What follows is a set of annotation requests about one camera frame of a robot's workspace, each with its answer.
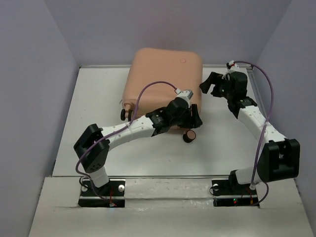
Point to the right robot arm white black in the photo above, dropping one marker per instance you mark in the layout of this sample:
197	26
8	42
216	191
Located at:
277	157

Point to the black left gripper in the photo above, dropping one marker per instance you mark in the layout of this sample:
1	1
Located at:
195	122

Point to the pink hard-shell suitcase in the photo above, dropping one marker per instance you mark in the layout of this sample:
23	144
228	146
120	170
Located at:
154	75

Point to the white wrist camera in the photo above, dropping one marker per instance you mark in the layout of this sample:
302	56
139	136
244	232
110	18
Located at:
184	94
232	67

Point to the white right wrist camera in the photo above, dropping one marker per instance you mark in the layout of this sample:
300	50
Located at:
232	67

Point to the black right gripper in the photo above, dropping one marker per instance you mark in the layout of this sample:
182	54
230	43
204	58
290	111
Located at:
213	79

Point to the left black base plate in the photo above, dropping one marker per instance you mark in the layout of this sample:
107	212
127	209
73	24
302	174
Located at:
112	196

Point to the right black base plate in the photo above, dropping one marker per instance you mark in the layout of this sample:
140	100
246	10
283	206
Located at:
225	195

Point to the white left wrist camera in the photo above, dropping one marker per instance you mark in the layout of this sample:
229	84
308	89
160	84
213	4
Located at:
184	94

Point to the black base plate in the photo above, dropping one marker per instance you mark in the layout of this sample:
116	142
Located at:
112	196
225	195

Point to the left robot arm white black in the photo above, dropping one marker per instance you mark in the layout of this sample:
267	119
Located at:
94	144

